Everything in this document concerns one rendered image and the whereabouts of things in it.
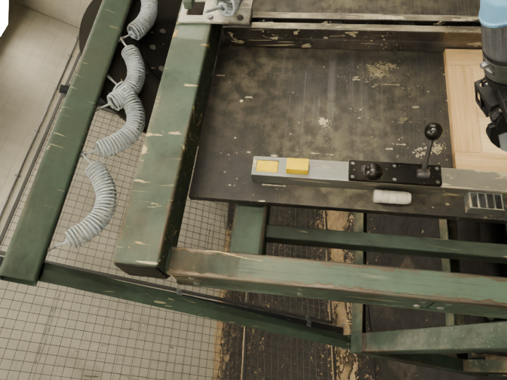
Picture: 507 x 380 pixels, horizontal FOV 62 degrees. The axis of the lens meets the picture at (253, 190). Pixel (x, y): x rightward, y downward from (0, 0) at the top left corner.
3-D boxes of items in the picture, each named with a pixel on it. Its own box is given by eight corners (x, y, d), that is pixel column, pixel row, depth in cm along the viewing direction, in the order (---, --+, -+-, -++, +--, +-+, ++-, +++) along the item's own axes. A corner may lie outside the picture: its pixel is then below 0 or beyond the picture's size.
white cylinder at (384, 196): (372, 204, 97) (408, 206, 96) (374, 198, 94) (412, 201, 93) (372, 192, 98) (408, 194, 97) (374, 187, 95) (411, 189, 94)
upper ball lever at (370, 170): (374, 179, 96) (384, 182, 83) (357, 178, 97) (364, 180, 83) (375, 162, 96) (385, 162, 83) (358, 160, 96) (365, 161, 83)
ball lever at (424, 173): (432, 183, 92) (447, 127, 85) (414, 182, 93) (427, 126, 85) (428, 173, 95) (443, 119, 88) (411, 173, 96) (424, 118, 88)
